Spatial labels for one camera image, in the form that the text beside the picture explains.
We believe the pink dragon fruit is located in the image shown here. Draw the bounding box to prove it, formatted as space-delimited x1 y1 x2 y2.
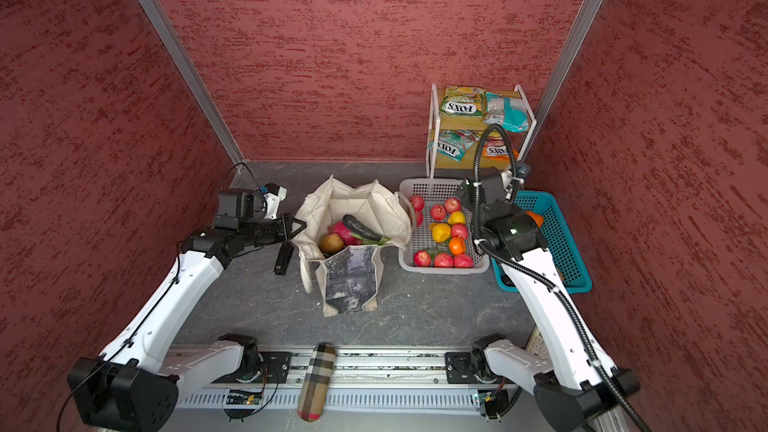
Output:
328 221 388 246

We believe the red apple front right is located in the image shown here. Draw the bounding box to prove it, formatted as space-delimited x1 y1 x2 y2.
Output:
453 254 474 269

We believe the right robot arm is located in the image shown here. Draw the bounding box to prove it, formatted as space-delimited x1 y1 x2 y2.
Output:
457 170 649 431

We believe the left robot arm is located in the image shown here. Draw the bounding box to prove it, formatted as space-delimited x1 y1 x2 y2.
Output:
67 214 307 431

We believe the red apple top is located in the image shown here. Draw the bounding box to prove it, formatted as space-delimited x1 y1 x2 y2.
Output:
444 197 463 214

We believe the dark green cucumber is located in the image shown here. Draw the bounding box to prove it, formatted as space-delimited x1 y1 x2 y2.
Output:
342 214 387 243

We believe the plaid pouch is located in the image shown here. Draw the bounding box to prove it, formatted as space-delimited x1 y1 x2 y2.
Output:
297 343 337 422

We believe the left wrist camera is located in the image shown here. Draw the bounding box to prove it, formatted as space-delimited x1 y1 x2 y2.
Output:
213 183 287 230

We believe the orange tangerine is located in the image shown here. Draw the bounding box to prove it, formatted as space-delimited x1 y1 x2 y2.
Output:
448 237 466 256

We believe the teal plastic basket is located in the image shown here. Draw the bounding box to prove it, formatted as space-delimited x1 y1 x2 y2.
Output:
515 191 592 295

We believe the cream canvas tote bag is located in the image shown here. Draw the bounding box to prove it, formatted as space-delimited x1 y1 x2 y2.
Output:
293 177 412 317

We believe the black remote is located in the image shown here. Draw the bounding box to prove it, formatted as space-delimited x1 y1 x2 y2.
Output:
274 241 294 276

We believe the white plastic basket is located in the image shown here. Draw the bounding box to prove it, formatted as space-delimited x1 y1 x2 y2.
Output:
399 178 490 275

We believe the black corrugated cable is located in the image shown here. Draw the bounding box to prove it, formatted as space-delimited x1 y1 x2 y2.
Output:
472 124 652 432

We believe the aluminium rail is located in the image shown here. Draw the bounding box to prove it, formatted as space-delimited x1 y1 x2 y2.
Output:
119 346 607 388

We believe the red apple front left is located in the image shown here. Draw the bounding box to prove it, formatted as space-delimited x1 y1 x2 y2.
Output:
413 250 432 268

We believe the cream calculator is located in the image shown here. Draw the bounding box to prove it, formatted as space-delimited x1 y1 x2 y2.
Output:
525 326 550 360

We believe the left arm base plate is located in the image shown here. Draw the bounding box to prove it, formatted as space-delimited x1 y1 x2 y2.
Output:
214 350 293 385

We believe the orange Fox's candy bag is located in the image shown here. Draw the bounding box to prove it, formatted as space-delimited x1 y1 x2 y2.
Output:
482 136 509 162

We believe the yellow Fox's candy bag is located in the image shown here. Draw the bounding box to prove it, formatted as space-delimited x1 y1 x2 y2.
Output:
439 86 486 117

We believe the yellow lemon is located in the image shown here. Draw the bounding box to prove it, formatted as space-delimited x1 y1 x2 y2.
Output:
430 222 452 244

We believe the white wooden shelf rack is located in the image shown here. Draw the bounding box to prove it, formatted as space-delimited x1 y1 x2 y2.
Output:
426 85 537 178

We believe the green Fox's candy bag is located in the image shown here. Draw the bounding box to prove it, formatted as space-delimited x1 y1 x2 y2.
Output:
436 129 478 162

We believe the red apple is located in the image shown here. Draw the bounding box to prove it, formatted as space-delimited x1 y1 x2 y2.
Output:
444 197 463 214
453 254 474 269
413 250 432 268

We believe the teal snack bag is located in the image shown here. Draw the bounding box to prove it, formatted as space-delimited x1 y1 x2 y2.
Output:
483 92 530 133

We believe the orange pumpkin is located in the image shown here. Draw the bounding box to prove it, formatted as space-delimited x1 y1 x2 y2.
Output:
526 211 545 228

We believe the brown kiwi fruit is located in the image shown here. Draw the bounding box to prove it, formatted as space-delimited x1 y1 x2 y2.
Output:
318 233 346 256

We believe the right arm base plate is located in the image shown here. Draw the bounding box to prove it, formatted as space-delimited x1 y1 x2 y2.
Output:
444 350 511 386

